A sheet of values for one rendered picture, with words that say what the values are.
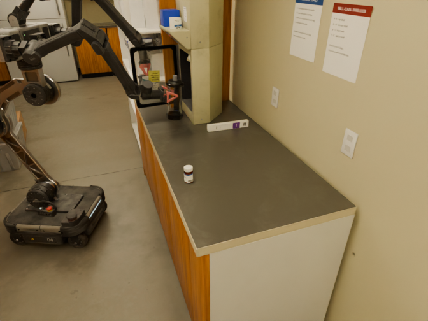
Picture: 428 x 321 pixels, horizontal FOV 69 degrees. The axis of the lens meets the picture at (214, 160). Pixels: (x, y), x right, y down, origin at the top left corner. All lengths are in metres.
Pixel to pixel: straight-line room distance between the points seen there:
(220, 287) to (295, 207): 0.44
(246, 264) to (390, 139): 0.71
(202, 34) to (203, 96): 0.36
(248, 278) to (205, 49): 1.27
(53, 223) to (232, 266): 1.60
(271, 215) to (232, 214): 0.16
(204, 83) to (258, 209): 0.95
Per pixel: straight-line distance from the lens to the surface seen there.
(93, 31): 1.71
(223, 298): 1.41
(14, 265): 2.73
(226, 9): 2.35
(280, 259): 1.38
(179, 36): 1.88
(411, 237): 1.34
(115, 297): 2.27
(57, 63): 6.87
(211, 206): 1.32
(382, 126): 1.31
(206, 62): 1.95
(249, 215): 1.28
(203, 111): 2.03
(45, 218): 2.63
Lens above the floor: 1.76
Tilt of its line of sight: 30 degrees down
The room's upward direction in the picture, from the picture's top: straight up
